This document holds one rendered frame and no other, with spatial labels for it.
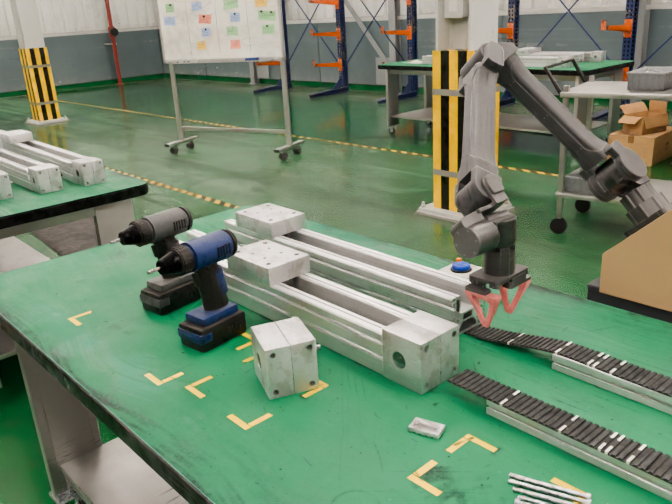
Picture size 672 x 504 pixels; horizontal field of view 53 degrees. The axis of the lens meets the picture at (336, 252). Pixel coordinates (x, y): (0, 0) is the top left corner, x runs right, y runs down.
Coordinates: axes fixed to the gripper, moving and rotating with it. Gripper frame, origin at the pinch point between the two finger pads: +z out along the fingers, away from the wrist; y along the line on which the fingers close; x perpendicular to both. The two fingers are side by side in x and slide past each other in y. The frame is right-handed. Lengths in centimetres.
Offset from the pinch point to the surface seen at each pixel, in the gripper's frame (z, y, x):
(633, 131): 55, -473, -177
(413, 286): -2.8, 4.1, -17.2
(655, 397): 3.7, 2.9, 30.8
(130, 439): 8, 63, -28
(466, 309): 1.1, -0.4, -7.4
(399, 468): 5.8, 40.5, 10.8
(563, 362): 3.5, 2.4, 15.0
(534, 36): -7, -756, -443
